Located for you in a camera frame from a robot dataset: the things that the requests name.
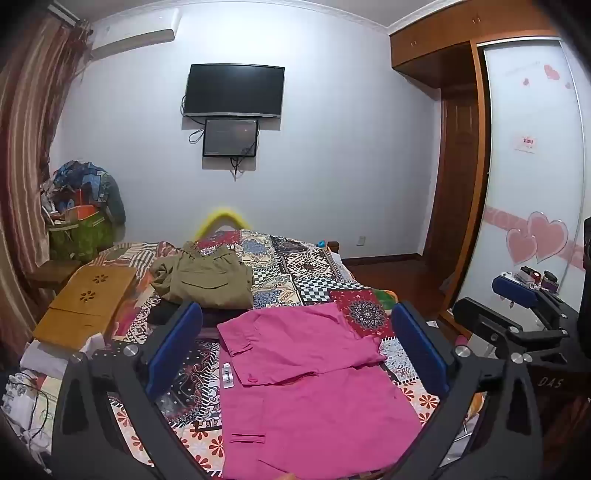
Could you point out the pile of colourful bags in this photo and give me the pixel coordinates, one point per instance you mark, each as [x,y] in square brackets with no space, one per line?
[87,184]

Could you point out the black folded clothing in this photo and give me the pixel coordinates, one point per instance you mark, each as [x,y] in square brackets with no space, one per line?
[165,312]

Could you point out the white air conditioner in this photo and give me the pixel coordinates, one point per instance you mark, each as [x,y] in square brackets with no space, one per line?
[134,30]

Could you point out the patchwork printed blanket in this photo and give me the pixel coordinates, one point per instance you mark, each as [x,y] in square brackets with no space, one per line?
[300,272]

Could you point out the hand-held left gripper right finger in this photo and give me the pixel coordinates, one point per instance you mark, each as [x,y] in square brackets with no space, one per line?
[422,355]

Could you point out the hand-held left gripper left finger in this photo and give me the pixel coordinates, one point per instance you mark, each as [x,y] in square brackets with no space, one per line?
[173,350]

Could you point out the wooden bed frame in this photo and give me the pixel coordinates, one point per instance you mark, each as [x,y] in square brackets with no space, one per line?
[335,248]

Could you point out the wooden folding board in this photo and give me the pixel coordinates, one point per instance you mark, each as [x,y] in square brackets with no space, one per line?
[83,304]

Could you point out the green patterned bag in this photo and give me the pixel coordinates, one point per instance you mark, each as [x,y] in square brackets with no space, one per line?
[81,235]

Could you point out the wooden stool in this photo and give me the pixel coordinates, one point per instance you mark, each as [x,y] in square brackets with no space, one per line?
[51,272]

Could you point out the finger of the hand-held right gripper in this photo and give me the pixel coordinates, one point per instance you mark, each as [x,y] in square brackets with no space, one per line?
[475,314]
[512,287]

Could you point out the white plastic bags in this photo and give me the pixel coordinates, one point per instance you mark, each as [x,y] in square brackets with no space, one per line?
[46,357]

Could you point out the dark purple folded clothing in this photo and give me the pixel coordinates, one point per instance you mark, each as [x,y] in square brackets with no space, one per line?
[226,316]

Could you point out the striped red curtain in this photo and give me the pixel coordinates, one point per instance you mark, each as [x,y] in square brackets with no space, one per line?
[27,138]

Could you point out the black wall television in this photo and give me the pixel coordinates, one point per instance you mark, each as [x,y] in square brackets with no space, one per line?
[233,90]

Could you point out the yellow hoop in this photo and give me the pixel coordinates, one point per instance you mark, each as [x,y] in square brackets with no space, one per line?
[221,216]

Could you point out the olive green pants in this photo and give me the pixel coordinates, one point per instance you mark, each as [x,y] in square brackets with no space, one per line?
[207,281]

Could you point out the small black wall monitor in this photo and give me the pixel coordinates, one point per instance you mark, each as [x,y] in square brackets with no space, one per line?
[230,137]

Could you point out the brown wooden door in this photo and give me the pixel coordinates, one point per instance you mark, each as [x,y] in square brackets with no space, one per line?
[457,175]

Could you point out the wooden wardrobe with white door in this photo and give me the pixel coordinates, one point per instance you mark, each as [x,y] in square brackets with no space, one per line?
[521,115]

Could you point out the pink pants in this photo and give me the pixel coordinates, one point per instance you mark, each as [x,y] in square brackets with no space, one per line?
[323,406]

